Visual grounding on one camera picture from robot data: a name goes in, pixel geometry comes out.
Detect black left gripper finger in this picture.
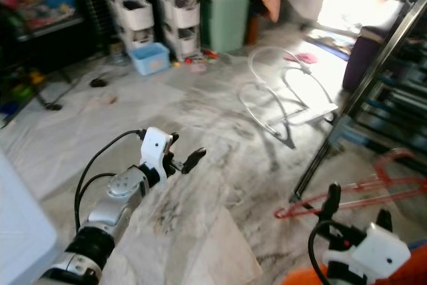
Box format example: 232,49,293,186
181,147,208,175

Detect red plastic hanger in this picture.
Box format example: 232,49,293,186
274,148,427,220

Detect light blue folding table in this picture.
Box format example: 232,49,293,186
0,152,59,285

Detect orange shirt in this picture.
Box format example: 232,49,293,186
280,245,427,285

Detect light blue plastic bin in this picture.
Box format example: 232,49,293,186
129,42,171,77

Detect black metal drying rack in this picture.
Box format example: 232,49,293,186
290,0,427,202

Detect small red toy pieces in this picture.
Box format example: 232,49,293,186
183,48,220,64

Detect green plastic storage bin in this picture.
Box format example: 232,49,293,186
200,0,252,53

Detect dark purple armchair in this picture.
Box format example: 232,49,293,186
342,25,391,93

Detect grey trolley with white baskets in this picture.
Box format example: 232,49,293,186
98,0,155,55
152,0,202,59

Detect small pink plastic item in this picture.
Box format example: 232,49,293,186
284,51,318,65

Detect blue patterned door mat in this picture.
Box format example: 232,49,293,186
304,28,354,59

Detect shelf with colourful toys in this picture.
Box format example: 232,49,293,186
0,0,84,39

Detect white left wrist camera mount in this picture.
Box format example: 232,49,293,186
139,127,174,184

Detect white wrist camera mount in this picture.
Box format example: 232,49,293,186
139,127,174,184
322,224,412,282

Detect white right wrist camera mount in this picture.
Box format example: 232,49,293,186
322,224,412,282

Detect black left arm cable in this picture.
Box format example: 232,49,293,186
73,129,147,232

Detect white tubular metal frame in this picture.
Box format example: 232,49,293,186
237,46,340,150

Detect brown wooden post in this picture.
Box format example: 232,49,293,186
244,15,259,45

